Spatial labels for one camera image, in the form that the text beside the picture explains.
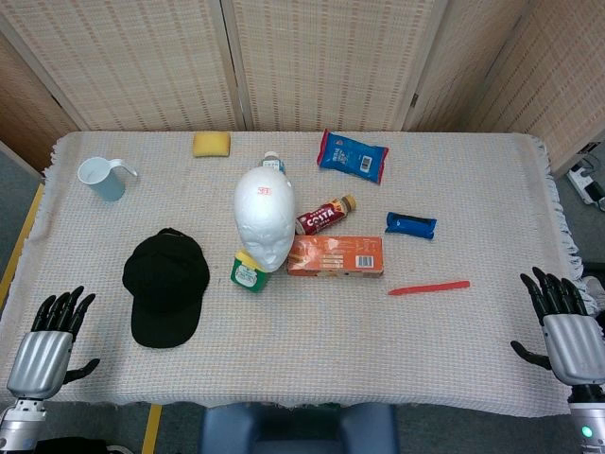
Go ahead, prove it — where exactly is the dark blue cookie pack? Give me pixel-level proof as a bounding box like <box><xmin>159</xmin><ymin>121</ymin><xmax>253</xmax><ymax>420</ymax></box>
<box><xmin>384</xmin><ymin>211</ymin><xmax>438</xmax><ymax>240</ymax></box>

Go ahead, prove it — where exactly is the beige woven tablecloth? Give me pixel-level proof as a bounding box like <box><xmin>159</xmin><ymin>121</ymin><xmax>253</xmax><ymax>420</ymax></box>
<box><xmin>0</xmin><ymin>131</ymin><xmax>587</xmax><ymax>418</ymax></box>

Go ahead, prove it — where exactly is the green yellow-lidded jar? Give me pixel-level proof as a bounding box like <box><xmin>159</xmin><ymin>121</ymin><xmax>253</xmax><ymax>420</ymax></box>
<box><xmin>230</xmin><ymin>251</ymin><xmax>270</xmax><ymax>294</ymax></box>

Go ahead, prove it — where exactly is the yellow sponge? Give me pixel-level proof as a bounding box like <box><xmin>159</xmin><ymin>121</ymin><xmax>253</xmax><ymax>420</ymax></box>
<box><xmin>192</xmin><ymin>131</ymin><xmax>232</xmax><ymax>159</ymax></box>

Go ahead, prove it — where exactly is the red plastic stick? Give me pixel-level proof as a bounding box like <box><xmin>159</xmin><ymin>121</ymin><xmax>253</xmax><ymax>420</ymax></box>
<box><xmin>388</xmin><ymin>280</ymin><xmax>472</xmax><ymax>297</ymax></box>

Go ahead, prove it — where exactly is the red Costa coffee bottle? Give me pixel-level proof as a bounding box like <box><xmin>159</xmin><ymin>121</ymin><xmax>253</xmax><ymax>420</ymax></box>
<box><xmin>295</xmin><ymin>194</ymin><xmax>357</xmax><ymax>236</ymax></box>

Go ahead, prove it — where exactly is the clear water bottle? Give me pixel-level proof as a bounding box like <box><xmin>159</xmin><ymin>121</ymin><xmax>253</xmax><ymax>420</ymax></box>
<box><xmin>256</xmin><ymin>150</ymin><xmax>288</xmax><ymax>175</ymax></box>

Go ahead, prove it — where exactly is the black baseball cap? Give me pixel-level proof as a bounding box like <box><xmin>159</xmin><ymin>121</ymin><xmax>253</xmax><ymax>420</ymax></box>
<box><xmin>122</xmin><ymin>227</ymin><xmax>211</xmax><ymax>350</ymax></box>

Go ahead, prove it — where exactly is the woven folding screen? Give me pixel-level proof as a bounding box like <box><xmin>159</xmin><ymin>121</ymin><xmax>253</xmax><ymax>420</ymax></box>
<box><xmin>0</xmin><ymin>0</ymin><xmax>605</xmax><ymax>179</ymax></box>

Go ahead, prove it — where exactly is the white foam mannequin head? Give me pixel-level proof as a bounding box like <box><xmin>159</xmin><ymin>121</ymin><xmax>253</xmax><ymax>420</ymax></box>
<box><xmin>233</xmin><ymin>168</ymin><xmax>297</xmax><ymax>273</ymax></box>

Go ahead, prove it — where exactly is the orange cardboard box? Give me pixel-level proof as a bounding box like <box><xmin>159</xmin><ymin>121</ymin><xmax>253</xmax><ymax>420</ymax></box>
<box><xmin>285</xmin><ymin>236</ymin><xmax>385</xmax><ymax>280</ymax></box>

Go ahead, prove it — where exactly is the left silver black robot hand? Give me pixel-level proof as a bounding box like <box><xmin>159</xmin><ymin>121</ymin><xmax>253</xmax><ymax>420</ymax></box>
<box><xmin>6</xmin><ymin>285</ymin><xmax>101</xmax><ymax>401</ymax></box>

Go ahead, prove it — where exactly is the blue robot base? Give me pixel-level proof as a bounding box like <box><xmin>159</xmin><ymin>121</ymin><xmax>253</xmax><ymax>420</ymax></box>
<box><xmin>198</xmin><ymin>404</ymin><xmax>401</xmax><ymax>454</ymax></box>

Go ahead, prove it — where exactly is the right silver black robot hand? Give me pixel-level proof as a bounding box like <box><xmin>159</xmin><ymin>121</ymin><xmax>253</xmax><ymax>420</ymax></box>
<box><xmin>510</xmin><ymin>267</ymin><xmax>605</xmax><ymax>388</ymax></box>

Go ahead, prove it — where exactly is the light blue plastic mug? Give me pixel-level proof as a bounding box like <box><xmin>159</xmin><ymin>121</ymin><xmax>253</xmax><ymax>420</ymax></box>
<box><xmin>77</xmin><ymin>156</ymin><xmax>139</xmax><ymax>203</ymax></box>

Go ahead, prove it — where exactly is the white power strip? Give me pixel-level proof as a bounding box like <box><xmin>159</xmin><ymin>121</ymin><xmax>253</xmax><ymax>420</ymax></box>
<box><xmin>566</xmin><ymin>163</ymin><xmax>605</xmax><ymax>212</ymax></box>

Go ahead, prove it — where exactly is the blue snack bag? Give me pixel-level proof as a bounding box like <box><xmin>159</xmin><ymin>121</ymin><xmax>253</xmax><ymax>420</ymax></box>
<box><xmin>317</xmin><ymin>128</ymin><xmax>390</xmax><ymax>186</ymax></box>

